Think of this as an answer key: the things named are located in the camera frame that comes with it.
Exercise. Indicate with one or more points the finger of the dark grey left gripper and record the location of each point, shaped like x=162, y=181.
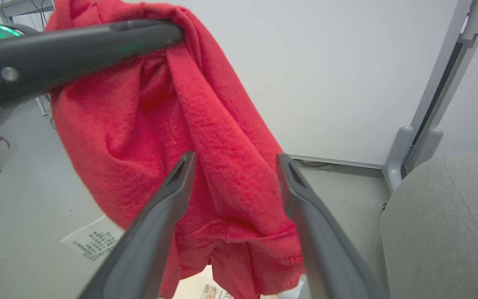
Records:
x=147, y=25

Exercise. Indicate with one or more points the red garment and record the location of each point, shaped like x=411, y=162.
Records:
x=222, y=145

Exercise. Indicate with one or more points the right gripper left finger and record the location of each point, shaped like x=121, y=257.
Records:
x=147, y=241

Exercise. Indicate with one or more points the white printed paper label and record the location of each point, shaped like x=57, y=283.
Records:
x=93, y=241

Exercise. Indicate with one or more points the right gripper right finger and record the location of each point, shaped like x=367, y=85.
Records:
x=326, y=249

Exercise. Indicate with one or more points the wide white partition panel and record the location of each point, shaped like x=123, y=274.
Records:
x=326, y=74

